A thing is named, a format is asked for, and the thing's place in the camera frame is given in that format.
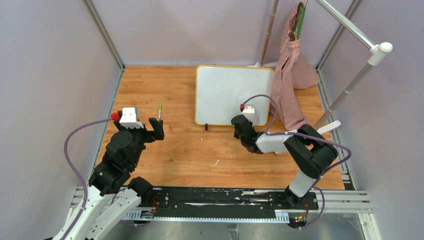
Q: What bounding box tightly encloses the green whiteboard marker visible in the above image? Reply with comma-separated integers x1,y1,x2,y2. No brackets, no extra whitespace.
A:
157,103,163,121

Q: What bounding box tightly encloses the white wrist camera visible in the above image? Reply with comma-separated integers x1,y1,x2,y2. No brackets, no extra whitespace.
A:
119,107,144,129
241,104,256,123

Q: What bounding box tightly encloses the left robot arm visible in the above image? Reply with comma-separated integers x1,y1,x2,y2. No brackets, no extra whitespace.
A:
53,107,165,240

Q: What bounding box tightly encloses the yellow framed whiteboard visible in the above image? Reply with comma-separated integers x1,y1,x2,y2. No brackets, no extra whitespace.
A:
194,65,274,126

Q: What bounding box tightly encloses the wooden rack pole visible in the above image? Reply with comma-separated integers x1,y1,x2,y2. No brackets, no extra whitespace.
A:
258,0,279,67

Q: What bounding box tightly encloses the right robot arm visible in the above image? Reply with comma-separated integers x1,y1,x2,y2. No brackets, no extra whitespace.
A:
231,114,341,209

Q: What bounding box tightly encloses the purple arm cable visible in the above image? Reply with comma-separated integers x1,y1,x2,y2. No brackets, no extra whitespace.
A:
63,112,121,240
240,94,352,230

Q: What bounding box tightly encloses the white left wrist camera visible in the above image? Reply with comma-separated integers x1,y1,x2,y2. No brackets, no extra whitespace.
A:
119,107,144,129

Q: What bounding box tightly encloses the pink cloth bag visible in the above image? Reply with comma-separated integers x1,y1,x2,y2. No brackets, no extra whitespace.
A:
269,2,320,130

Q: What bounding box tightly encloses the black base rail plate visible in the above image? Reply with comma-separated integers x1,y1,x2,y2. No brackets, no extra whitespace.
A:
138,186,319,220

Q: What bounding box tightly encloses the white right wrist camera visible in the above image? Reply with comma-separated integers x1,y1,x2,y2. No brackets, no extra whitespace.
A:
241,104,256,123

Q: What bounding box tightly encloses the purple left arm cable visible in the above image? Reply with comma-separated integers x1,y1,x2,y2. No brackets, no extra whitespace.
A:
63,112,121,240

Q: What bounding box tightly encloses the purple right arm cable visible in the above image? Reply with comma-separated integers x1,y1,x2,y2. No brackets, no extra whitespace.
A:
240,94,352,230

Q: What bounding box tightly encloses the white clothes rack frame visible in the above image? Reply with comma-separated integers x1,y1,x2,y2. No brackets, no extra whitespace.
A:
255,0,394,137

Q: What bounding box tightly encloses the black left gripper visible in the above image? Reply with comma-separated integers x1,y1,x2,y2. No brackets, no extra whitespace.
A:
115,116,165,168

